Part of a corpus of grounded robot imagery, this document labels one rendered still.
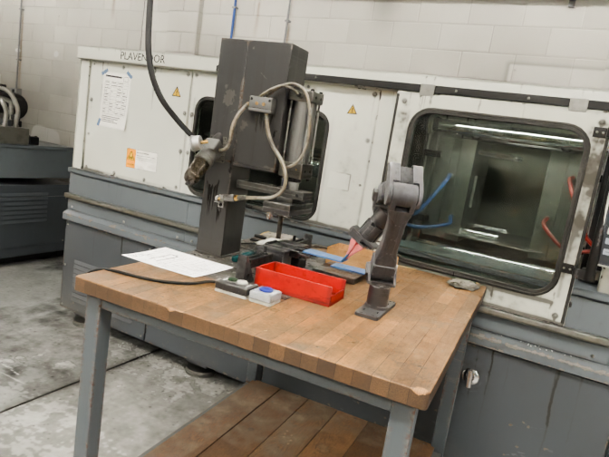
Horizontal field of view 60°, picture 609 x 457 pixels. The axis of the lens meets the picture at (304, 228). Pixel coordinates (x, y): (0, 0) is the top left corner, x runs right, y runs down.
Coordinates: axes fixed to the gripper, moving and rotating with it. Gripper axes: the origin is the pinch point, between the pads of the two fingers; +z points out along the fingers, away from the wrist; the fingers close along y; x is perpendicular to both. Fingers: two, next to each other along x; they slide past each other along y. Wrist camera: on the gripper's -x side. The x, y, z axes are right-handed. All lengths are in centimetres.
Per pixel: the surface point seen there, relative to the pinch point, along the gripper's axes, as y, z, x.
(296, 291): 0.7, 11.1, 23.8
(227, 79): 70, -17, 4
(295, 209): 22.6, -0.2, 3.7
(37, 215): 235, 209, -153
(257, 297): 5.4, 14.8, 37.0
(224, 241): 36.1, 27.5, 2.0
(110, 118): 167, 65, -78
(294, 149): 36.5, -14.6, 2.2
